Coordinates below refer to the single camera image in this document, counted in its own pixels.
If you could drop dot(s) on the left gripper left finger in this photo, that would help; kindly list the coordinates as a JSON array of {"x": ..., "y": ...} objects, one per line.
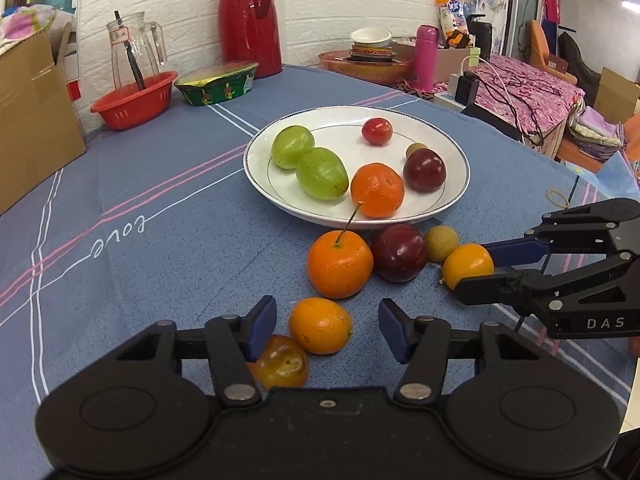
[{"x": 233, "y": 341}]

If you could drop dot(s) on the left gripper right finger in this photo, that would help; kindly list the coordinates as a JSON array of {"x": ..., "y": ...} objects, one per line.
[{"x": 422, "y": 345}]

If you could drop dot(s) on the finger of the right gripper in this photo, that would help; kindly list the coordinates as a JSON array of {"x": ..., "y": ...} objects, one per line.
[
  {"x": 530, "y": 249},
  {"x": 520, "y": 287}
]

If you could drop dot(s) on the red-yellow plum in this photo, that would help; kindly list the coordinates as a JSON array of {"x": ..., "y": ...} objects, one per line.
[{"x": 283, "y": 364}]

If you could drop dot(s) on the yellow-orange small citrus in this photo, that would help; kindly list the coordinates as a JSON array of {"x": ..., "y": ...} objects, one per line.
[{"x": 466, "y": 261}]

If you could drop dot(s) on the small orange mandarin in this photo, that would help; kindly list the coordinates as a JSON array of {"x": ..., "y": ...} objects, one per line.
[{"x": 320, "y": 326}]

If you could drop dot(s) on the dark red plum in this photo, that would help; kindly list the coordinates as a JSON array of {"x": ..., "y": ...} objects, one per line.
[
  {"x": 399, "y": 253},
  {"x": 425, "y": 171}
]

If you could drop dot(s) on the large orange mandarin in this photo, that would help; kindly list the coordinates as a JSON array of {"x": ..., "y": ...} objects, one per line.
[{"x": 377, "y": 190}]

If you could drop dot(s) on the green fruit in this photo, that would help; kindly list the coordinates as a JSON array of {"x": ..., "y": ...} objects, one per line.
[
  {"x": 289, "y": 146},
  {"x": 322, "y": 175}
]

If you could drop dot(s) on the small red tomato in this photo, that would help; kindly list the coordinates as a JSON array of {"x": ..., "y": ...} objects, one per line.
[{"x": 377, "y": 131}]

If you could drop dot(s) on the yellow rubber band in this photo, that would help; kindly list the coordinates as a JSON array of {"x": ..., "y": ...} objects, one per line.
[{"x": 557, "y": 198}]

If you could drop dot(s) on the orange with stem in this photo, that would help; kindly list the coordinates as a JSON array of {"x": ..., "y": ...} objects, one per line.
[{"x": 340, "y": 263}]

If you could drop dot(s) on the pink floral side tablecloth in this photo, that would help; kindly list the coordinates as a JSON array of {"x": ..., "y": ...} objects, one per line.
[{"x": 535, "y": 102}]

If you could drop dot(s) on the black power adapter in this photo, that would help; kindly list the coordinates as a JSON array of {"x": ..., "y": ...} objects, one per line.
[{"x": 466, "y": 89}]

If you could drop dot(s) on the white ceramic plate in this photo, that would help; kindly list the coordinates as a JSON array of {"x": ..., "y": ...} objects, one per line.
[{"x": 338, "y": 128}]

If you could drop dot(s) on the pink bottle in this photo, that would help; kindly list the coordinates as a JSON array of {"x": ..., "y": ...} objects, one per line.
[{"x": 425, "y": 58}]

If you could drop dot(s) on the red plastic basket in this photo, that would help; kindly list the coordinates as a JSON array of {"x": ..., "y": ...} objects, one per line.
[{"x": 129, "y": 107}]

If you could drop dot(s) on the green foil bowl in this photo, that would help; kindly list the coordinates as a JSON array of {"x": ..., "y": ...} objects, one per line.
[{"x": 217, "y": 84}]

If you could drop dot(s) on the snack package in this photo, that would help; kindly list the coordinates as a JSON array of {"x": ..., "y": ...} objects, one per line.
[{"x": 451, "y": 17}]

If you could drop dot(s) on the cardboard box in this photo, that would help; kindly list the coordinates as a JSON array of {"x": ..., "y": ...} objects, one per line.
[{"x": 40, "y": 132}]

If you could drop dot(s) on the black spoon in pitcher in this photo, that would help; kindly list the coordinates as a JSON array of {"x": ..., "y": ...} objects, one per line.
[{"x": 120, "y": 37}]

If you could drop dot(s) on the stacked bowls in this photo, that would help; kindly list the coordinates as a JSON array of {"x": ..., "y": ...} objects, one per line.
[{"x": 371, "y": 54}]

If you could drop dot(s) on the red thermos jug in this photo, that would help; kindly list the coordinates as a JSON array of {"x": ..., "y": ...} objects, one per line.
[{"x": 248, "y": 32}]

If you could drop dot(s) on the glass pitcher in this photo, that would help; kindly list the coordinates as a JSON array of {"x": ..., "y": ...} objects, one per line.
[{"x": 147, "y": 37}]

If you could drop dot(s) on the floral cloth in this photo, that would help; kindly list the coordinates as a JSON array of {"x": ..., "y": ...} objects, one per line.
[{"x": 25, "y": 22}]

